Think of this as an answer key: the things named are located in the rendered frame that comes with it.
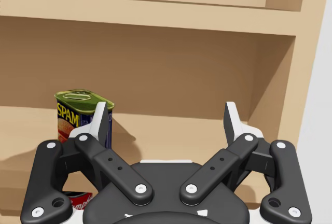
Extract pale wooden shelf unit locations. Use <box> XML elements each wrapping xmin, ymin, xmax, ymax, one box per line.
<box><xmin>0</xmin><ymin>0</ymin><xmax>329</xmax><ymax>224</ymax></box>

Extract green and blue rectangular can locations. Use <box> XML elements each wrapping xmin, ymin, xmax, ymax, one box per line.
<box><xmin>53</xmin><ymin>88</ymin><xmax>115</xmax><ymax>149</ymax></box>

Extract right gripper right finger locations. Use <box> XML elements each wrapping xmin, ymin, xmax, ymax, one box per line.
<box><xmin>179</xmin><ymin>101</ymin><xmax>312</xmax><ymax>224</ymax></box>

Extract red and white can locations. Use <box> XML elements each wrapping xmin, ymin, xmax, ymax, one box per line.
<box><xmin>62</xmin><ymin>190</ymin><xmax>94</xmax><ymax>212</ymax></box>

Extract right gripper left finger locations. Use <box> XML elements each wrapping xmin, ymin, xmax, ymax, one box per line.
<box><xmin>20</xmin><ymin>101</ymin><xmax>154</xmax><ymax>224</ymax></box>

